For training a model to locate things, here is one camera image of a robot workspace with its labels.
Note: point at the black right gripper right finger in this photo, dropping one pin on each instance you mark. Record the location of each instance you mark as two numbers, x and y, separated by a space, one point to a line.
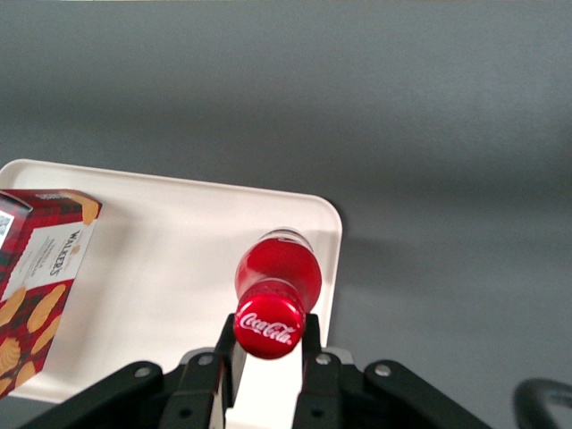
322 389

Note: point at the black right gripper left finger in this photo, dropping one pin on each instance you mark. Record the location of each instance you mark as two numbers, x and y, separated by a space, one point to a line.
196 389

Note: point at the red coca-cola bottle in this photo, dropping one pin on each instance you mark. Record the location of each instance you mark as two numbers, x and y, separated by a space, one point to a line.
279 277

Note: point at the white rectangular tray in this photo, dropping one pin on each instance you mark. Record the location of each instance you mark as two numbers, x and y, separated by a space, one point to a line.
170 250

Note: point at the red tartan shortbread cookie box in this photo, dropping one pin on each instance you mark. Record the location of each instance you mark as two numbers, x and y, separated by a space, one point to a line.
44 277

